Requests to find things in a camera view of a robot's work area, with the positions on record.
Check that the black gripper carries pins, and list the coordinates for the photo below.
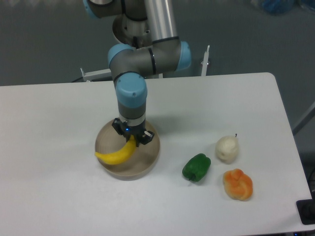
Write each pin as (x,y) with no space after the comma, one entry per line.
(142,136)

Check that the yellow banana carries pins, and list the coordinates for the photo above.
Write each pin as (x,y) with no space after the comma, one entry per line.
(120,156)

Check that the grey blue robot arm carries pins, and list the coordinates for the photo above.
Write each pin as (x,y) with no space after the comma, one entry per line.
(131,89)

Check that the beige round plate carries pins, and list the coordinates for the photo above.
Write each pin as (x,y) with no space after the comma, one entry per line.
(140,163)

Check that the green bell pepper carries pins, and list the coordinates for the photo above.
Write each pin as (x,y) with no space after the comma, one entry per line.
(197,167)

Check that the white garlic bulb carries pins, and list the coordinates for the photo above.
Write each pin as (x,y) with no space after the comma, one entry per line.
(227,148)

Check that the orange bread roll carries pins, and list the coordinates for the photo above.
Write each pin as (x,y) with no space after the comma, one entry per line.
(237,185)

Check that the grey metal table leg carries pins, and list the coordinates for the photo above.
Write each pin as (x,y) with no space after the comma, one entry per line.
(304,119)

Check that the blue plastic bag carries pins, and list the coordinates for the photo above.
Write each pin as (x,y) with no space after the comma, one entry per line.
(276,7)

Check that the black device at table edge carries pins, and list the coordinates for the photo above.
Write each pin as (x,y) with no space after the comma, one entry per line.
(306,210)

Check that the white metal bracket frame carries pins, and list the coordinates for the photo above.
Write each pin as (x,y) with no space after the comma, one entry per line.
(96,76)

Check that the white upright bracket post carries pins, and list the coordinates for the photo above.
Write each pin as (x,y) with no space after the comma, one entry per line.
(205,62)

